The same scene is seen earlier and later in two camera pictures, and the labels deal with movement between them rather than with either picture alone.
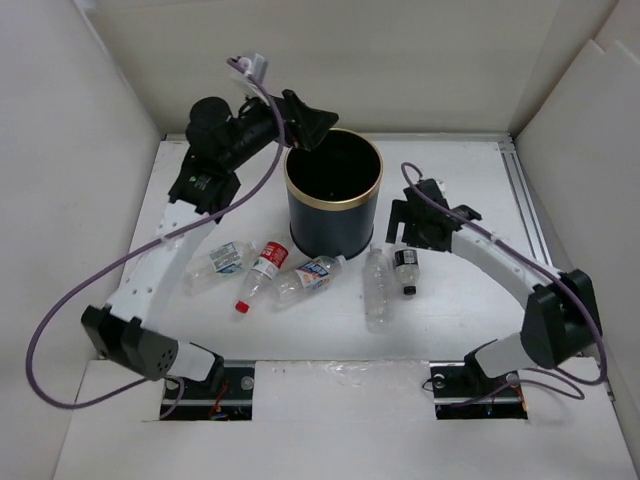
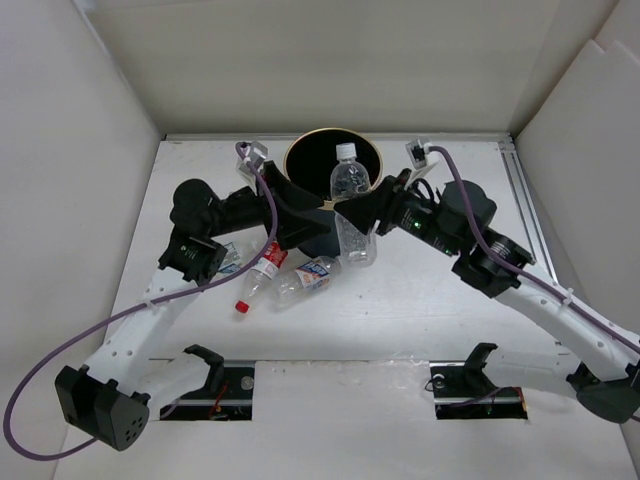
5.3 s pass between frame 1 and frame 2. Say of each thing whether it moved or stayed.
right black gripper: moved
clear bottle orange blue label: stayed
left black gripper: moved
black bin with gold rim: stayed
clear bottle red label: stayed
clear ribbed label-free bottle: moved
